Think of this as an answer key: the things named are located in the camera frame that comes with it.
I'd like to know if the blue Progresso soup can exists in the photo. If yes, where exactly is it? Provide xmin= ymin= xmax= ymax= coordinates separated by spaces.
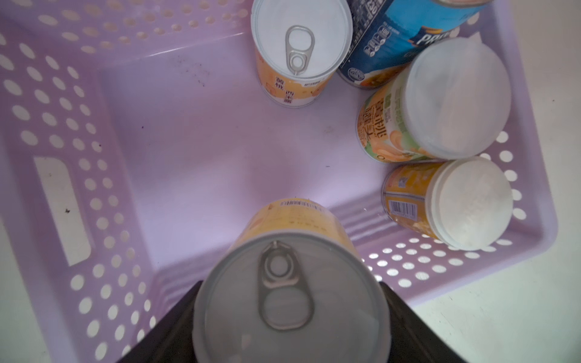
xmin=338 ymin=0 xmax=489 ymax=89

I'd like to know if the small can orange label front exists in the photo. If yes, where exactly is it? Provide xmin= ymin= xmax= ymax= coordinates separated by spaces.
xmin=251 ymin=0 xmax=353 ymax=108

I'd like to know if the purple plastic basket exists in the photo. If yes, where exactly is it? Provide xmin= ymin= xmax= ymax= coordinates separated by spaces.
xmin=1 ymin=1 xmax=558 ymax=362

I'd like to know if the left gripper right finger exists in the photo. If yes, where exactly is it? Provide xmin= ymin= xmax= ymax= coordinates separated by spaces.
xmin=379 ymin=282 xmax=465 ymax=363

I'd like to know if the small can frosted lid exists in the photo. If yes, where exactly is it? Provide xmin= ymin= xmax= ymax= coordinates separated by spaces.
xmin=382 ymin=157 xmax=514 ymax=251

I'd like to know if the small can yellow label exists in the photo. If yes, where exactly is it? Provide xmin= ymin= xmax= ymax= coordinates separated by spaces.
xmin=192 ymin=198 xmax=392 ymax=362

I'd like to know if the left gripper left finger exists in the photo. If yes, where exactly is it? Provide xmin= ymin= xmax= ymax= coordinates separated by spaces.
xmin=119 ymin=281 xmax=202 ymax=363

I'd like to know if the small can white plastic lid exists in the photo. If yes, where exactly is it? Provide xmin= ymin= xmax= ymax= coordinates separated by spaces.
xmin=356 ymin=37 xmax=511 ymax=163

